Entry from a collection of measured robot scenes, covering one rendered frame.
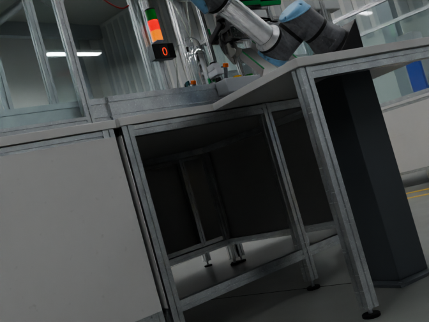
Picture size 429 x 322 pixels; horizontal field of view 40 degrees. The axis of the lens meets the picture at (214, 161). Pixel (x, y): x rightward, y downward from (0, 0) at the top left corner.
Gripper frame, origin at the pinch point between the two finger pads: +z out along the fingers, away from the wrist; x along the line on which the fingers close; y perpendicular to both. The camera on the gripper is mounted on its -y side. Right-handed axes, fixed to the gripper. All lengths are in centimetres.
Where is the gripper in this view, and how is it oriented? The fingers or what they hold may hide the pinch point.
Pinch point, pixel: (233, 62)
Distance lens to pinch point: 259.6
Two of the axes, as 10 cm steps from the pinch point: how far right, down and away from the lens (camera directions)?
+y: 6.1, -2.1, -7.6
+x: 7.4, -1.8, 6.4
